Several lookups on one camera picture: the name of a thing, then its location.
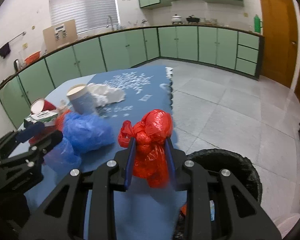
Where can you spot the black lined trash bin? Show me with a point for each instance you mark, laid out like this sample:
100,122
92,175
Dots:
240,160

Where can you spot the white paper cup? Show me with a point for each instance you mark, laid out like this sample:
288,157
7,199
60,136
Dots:
82,102

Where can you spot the metal towel rail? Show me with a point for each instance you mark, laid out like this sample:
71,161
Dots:
15,38

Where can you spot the dark hanging towel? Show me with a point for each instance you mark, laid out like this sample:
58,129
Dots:
5,50

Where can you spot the green lower kitchen cabinets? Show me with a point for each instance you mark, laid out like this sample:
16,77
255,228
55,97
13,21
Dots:
180,42

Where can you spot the red plastic bag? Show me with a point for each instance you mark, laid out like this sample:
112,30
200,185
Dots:
152,130

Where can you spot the green and white carton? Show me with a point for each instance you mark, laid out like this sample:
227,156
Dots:
43,117

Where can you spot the blue printed tablecloth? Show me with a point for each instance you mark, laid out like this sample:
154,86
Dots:
145,90

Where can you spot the wooden door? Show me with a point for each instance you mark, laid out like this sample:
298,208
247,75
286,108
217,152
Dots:
277,35

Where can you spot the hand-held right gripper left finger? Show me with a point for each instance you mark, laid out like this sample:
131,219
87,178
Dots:
130,160

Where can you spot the white window blind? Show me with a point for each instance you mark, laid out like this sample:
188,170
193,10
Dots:
82,7

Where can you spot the metal kettle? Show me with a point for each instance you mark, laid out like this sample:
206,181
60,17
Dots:
17,65

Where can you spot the white tissue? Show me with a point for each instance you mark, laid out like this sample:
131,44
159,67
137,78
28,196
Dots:
107,95

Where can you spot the small cardboard box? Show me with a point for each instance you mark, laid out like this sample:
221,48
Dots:
65,38

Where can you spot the green thermos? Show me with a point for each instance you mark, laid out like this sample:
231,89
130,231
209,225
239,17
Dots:
257,24

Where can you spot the red paper cup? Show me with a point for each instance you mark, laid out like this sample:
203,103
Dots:
38,106

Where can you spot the white cooking pot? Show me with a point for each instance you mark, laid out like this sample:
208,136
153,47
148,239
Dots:
176,19

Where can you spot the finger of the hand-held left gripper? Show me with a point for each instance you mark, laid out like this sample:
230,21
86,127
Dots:
30,130
51,140

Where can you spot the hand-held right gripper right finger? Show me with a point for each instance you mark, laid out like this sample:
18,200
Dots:
169,160

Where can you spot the metal faucet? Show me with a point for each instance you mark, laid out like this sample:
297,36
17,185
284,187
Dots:
109,21

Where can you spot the orange plastic bag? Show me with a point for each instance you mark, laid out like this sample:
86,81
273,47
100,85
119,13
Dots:
62,118

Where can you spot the orange basin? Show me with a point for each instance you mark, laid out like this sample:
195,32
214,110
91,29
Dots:
32,58

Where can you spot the blue plastic bag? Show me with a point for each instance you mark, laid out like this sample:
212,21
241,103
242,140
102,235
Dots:
85,130

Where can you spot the black wok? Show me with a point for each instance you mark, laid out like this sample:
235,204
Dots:
192,19

